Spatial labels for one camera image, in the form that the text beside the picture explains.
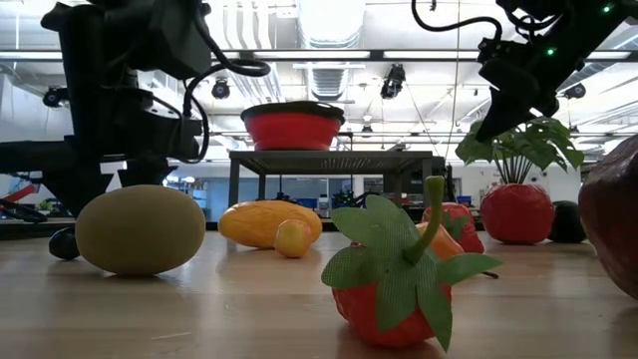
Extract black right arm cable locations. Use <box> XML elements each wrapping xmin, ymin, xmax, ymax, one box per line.
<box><xmin>411</xmin><ymin>0</ymin><xmax>504</xmax><ymax>46</ymax></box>

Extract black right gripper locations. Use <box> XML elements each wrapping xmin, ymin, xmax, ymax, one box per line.
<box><xmin>474</xmin><ymin>37</ymin><xmax>560</xmax><ymax>144</ymax></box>

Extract black aluminium table frame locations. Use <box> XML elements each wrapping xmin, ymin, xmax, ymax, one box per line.
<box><xmin>0</xmin><ymin>217</ymin><xmax>489</xmax><ymax>239</ymax></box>

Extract small dark round fruit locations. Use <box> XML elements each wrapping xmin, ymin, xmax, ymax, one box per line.
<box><xmin>48</xmin><ymin>227</ymin><xmax>81</xmax><ymax>261</ymax></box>

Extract brown kiwi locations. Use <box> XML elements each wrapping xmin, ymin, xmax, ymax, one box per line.
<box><xmin>74</xmin><ymin>183</ymin><xmax>207</xmax><ymax>278</ymax></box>

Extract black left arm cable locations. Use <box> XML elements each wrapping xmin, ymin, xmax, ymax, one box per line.
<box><xmin>181</xmin><ymin>14</ymin><xmax>272</xmax><ymax>166</ymax></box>

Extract red strawberry green leaves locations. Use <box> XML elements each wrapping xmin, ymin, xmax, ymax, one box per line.
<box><xmin>321</xmin><ymin>175</ymin><xmax>503</xmax><ymax>354</ymax></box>
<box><xmin>438</xmin><ymin>212</ymin><xmax>485</xmax><ymax>256</ymax></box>

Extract black hanging camera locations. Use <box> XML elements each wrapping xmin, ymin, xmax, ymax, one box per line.
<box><xmin>379</xmin><ymin>63</ymin><xmax>408</xmax><ymax>101</ymax></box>

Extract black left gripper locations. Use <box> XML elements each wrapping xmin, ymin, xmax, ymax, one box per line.
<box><xmin>0</xmin><ymin>91</ymin><xmax>203</xmax><ymax>219</ymax></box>

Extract big red apple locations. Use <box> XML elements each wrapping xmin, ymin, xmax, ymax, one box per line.
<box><xmin>479</xmin><ymin>182</ymin><xmax>556</xmax><ymax>246</ymax></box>

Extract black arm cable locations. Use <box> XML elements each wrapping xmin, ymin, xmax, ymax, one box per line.
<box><xmin>181</xmin><ymin>14</ymin><xmax>272</xmax><ymax>166</ymax></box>
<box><xmin>411</xmin><ymin>0</ymin><xmax>504</xmax><ymax>46</ymax></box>

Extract red collapsible bowl grey rim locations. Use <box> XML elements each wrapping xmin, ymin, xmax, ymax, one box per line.
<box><xmin>240</xmin><ymin>100</ymin><xmax>347</xmax><ymax>153</ymax></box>

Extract yellow orange mango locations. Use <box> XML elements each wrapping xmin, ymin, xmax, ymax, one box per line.
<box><xmin>217</xmin><ymin>199</ymin><xmax>324</xmax><ymax>250</ymax></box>

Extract green potted plant white pot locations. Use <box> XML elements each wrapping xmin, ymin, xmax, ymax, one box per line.
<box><xmin>454</xmin><ymin>115</ymin><xmax>586</xmax><ymax>186</ymax></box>

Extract dark plum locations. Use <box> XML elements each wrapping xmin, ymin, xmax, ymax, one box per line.
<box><xmin>547</xmin><ymin>199</ymin><xmax>590</xmax><ymax>245</ymax></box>

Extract red machine part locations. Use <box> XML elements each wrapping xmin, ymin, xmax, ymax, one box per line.
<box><xmin>0</xmin><ymin>182</ymin><xmax>39</xmax><ymax>203</ymax></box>

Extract small orange yellow peach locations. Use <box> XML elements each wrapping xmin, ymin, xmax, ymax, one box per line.
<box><xmin>416</xmin><ymin>221</ymin><xmax>467</xmax><ymax>261</ymax></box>
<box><xmin>273</xmin><ymin>218</ymin><xmax>314</xmax><ymax>260</ymax></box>

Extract dark red bell pepper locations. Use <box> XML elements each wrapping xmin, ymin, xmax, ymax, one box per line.
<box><xmin>577</xmin><ymin>135</ymin><xmax>638</xmax><ymax>302</ymax></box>

